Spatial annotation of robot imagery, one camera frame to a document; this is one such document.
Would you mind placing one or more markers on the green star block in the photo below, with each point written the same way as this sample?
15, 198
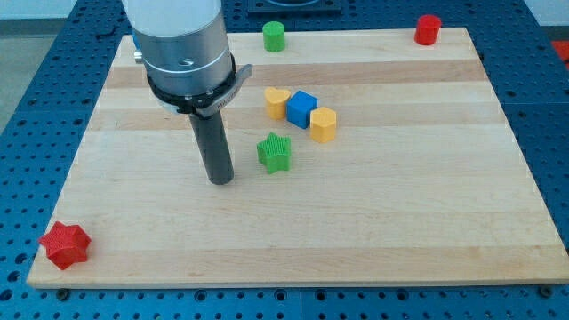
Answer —
275, 153

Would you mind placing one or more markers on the yellow hexagon block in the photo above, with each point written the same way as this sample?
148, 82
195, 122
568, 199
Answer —
323, 124

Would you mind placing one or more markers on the blue cube block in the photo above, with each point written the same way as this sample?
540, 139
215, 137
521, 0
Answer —
299, 107

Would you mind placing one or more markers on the yellow heart block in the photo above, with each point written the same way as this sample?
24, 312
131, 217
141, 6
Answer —
275, 102

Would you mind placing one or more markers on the red cylinder block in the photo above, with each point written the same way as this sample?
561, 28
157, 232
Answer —
427, 28

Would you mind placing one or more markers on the wooden board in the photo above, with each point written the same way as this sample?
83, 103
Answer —
423, 185

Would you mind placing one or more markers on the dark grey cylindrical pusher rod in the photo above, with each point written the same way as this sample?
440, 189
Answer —
213, 146

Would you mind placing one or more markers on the green cylinder block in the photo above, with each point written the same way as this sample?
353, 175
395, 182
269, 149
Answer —
273, 36

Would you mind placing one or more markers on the blue perforated metal table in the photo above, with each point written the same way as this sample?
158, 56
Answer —
41, 139

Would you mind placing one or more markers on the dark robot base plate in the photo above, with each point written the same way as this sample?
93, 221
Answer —
258, 8

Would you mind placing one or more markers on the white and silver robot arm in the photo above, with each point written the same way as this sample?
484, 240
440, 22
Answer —
183, 45

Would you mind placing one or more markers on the red star block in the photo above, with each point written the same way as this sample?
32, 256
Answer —
65, 245

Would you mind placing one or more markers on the black clamp ring flange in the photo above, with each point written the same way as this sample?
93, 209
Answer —
208, 103

